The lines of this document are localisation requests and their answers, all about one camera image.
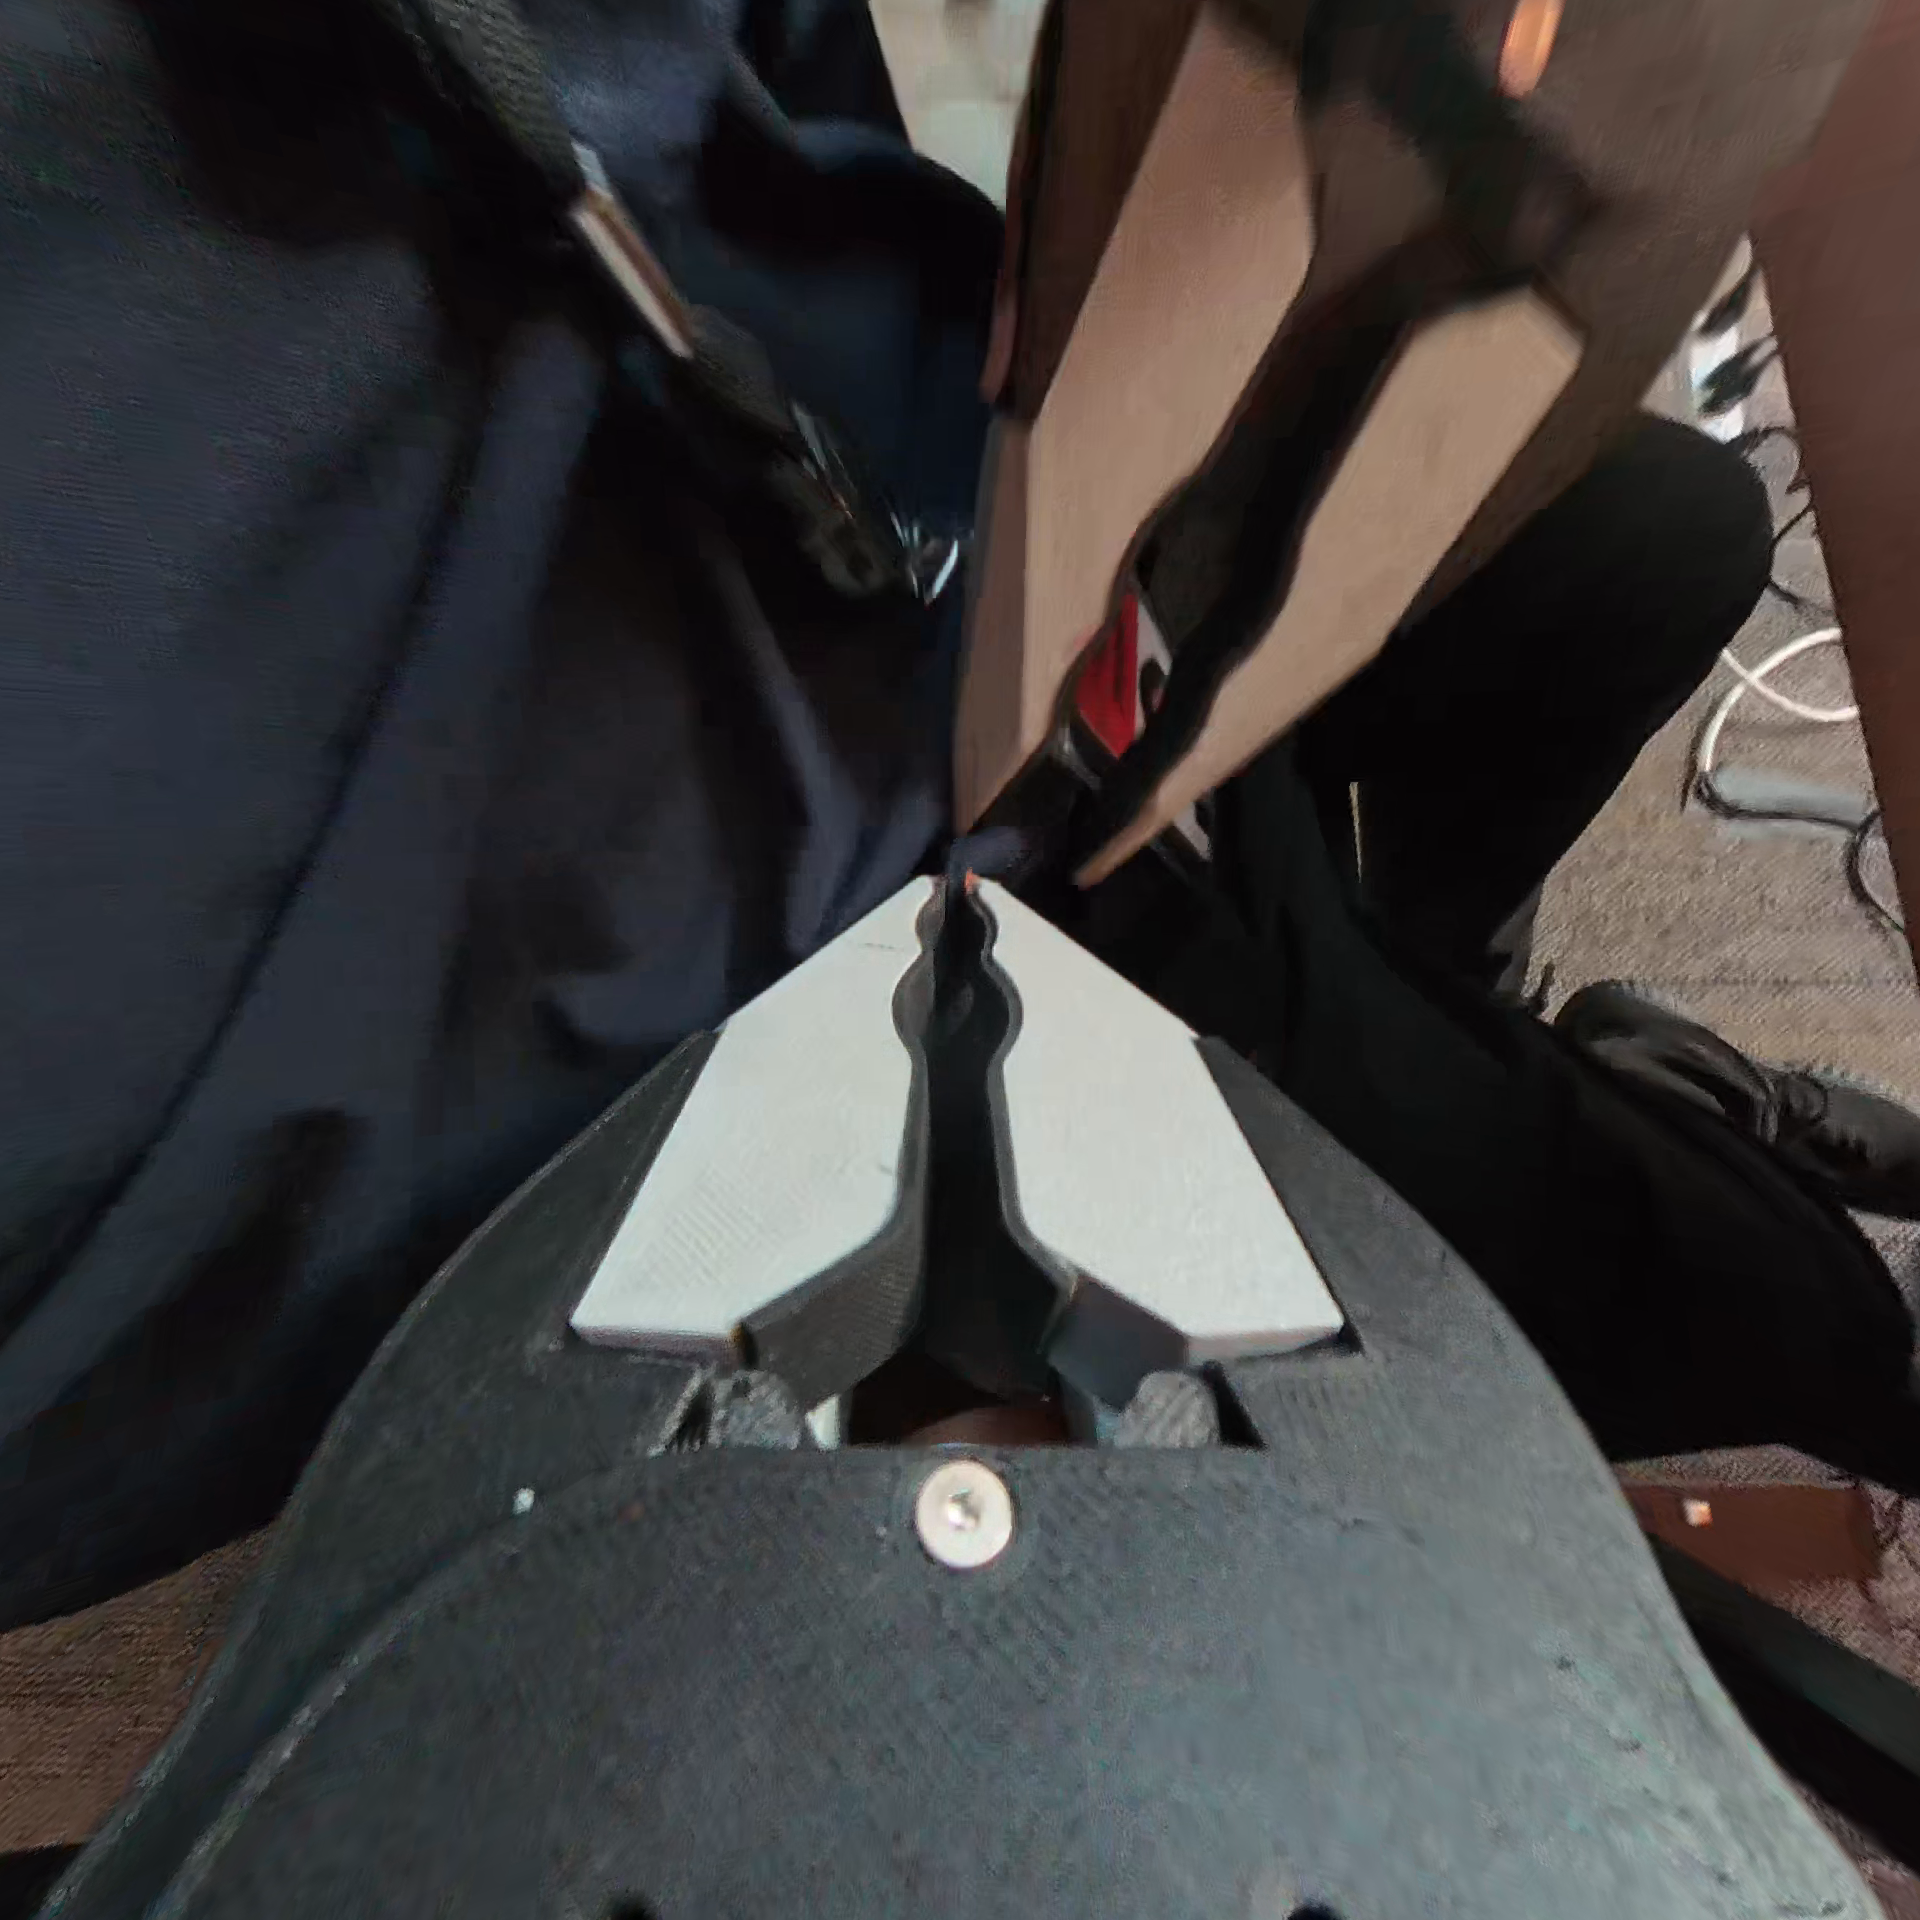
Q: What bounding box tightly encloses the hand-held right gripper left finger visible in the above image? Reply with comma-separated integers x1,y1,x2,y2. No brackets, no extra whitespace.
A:
568,874,962,1404

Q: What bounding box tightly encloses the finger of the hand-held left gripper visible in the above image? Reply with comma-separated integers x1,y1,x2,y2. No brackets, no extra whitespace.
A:
1068,281,1595,888
950,13,1325,833

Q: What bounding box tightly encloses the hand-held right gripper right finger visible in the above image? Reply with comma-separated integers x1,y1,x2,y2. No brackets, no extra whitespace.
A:
969,877,1346,1410

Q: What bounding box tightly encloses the red and white card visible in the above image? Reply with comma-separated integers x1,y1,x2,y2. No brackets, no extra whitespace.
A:
1057,592,1211,858

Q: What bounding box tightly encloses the brown wooden table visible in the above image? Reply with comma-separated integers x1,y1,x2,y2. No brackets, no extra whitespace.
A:
990,0,1920,976

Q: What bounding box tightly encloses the navy sweatshirt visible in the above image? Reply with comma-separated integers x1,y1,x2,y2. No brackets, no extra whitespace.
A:
0,0,1011,1637

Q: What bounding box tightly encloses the black shoe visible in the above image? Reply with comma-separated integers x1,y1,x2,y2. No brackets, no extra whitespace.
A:
1551,982,1920,1224

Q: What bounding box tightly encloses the brown wooden panel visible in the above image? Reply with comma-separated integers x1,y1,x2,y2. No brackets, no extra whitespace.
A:
1619,1472,1887,1622

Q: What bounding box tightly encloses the black lanyard strap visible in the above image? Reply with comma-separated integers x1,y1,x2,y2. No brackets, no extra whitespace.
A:
381,0,969,610

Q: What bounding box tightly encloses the white cable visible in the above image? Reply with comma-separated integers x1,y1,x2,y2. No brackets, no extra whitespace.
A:
1692,623,1880,819

